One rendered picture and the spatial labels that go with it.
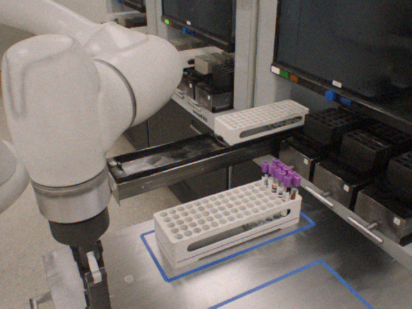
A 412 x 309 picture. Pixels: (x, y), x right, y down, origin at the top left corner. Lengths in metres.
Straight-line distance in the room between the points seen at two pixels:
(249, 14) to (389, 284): 0.96
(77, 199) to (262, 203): 0.45
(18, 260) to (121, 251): 1.37
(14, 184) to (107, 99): 0.60
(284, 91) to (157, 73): 0.90
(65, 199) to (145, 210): 1.81
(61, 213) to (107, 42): 0.22
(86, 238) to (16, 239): 1.77
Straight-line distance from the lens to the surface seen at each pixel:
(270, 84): 1.40
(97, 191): 0.51
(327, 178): 1.14
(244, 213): 0.83
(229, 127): 1.19
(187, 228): 0.79
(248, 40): 1.47
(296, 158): 1.22
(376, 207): 1.06
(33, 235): 2.30
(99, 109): 0.47
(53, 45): 0.46
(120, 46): 0.56
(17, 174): 1.05
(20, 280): 2.08
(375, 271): 0.85
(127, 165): 1.15
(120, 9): 2.91
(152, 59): 0.57
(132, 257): 0.83
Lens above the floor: 1.39
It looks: 29 degrees down
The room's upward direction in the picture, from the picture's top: straight up
